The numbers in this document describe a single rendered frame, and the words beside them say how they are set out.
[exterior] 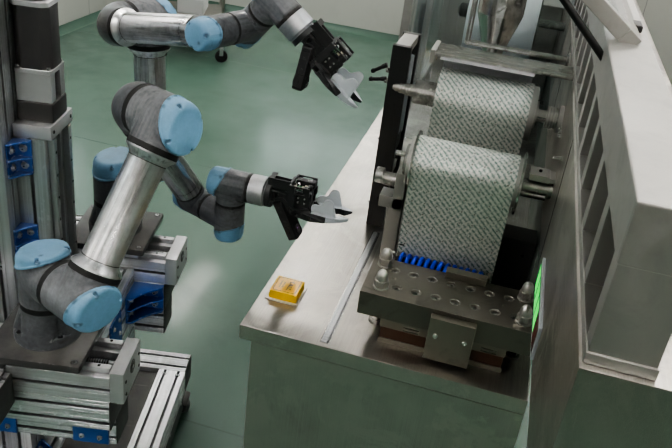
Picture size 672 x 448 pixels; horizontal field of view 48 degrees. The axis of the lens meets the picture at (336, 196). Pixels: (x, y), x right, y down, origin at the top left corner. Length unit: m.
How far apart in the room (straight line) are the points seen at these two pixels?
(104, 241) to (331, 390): 0.61
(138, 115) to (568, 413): 1.07
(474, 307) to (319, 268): 0.46
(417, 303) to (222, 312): 1.73
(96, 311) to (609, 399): 1.08
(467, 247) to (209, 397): 1.40
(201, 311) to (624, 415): 2.53
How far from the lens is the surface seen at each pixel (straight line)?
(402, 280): 1.75
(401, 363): 1.73
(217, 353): 3.10
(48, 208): 1.95
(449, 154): 1.75
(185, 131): 1.63
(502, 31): 2.38
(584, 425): 0.99
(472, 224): 1.79
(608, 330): 0.92
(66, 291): 1.68
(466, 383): 1.72
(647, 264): 0.87
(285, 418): 1.91
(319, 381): 1.80
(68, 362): 1.82
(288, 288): 1.86
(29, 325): 1.84
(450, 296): 1.74
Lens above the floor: 1.98
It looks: 27 degrees down
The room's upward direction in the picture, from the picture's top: 7 degrees clockwise
